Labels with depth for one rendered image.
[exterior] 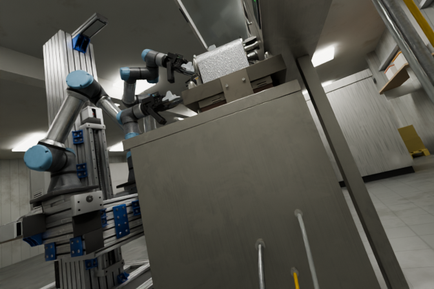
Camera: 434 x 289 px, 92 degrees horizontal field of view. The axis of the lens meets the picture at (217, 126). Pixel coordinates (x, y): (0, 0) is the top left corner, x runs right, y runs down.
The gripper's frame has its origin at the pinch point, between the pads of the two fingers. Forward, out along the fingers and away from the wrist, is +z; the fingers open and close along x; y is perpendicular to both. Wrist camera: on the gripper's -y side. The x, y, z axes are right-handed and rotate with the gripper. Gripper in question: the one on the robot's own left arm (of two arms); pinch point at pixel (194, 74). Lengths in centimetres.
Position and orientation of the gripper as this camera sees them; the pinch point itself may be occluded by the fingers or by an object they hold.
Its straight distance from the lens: 118.8
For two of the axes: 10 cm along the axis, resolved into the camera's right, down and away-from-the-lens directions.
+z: 8.8, 3.6, -3.1
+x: 2.6, 1.8, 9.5
